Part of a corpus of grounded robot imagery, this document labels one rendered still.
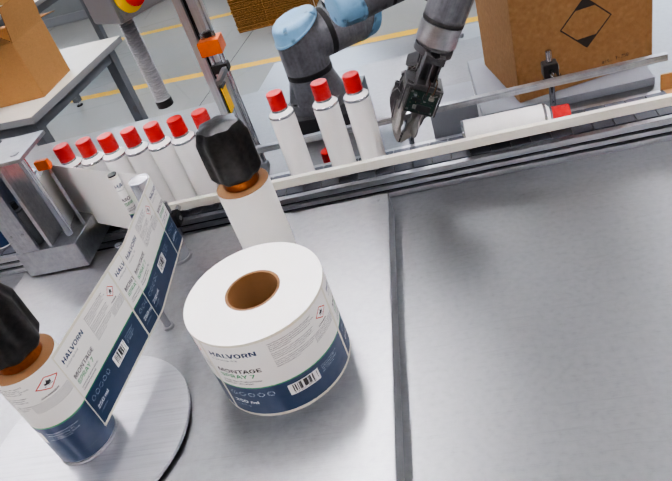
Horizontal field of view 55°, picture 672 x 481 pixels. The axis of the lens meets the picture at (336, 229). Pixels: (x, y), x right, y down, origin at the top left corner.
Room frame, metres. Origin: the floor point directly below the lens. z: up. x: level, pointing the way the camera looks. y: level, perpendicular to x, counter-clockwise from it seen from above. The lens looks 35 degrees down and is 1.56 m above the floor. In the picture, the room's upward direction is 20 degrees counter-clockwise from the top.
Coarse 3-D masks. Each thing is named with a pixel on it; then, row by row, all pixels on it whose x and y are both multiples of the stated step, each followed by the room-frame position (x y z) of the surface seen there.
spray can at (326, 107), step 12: (312, 84) 1.16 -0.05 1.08; (324, 84) 1.15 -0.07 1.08; (324, 96) 1.14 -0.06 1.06; (324, 108) 1.14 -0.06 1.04; (336, 108) 1.14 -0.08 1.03; (324, 120) 1.14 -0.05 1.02; (336, 120) 1.14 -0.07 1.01; (324, 132) 1.14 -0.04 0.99; (336, 132) 1.14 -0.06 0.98; (336, 144) 1.14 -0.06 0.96; (348, 144) 1.14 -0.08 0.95; (336, 156) 1.14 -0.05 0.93; (348, 156) 1.14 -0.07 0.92
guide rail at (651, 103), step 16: (656, 96) 0.98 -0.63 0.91; (592, 112) 1.00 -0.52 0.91; (608, 112) 0.99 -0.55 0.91; (624, 112) 0.98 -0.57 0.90; (512, 128) 1.04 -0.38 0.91; (528, 128) 1.03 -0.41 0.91; (544, 128) 1.02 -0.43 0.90; (560, 128) 1.01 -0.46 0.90; (448, 144) 1.07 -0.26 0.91; (464, 144) 1.06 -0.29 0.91; (480, 144) 1.05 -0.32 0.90; (368, 160) 1.11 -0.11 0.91; (384, 160) 1.10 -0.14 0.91; (400, 160) 1.09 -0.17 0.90; (304, 176) 1.14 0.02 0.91; (320, 176) 1.13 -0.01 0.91; (336, 176) 1.12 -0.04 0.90
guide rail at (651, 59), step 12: (636, 60) 1.05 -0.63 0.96; (648, 60) 1.04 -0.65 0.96; (660, 60) 1.03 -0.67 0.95; (576, 72) 1.08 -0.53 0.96; (588, 72) 1.07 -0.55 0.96; (600, 72) 1.06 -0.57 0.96; (612, 72) 1.05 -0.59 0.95; (528, 84) 1.10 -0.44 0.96; (540, 84) 1.09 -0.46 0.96; (552, 84) 1.08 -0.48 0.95; (480, 96) 1.12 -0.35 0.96; (492, 96) 1.11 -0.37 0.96; (504, 96) 1.10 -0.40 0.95; (444, 108) 1.13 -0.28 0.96; (456, 108) 1.13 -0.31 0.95; (384, 120) 1.16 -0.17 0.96; (348, 132) 1.18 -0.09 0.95; (264, 144) 1.24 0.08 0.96; (276, 144) 1.22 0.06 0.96
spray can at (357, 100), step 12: (348, 72) 1.15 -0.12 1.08; (348, 84) 1.13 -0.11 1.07; (360, 84) 1.14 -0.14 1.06; (348, 96) 1.14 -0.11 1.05; (360, 96) 1.12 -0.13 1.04; (348, 108) 1.13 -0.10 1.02; (360, 108) 1.12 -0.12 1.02; (372, 108) 1.13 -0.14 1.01; (360, 120) 1.12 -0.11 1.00; (372, 120) 1.13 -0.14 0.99; (360, 132) 1.12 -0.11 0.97; (372, 132) 1.12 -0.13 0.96; (360, 144) 1.13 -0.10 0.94; (372, 144) 1.12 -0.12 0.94; (372, 156) 1.12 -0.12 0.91
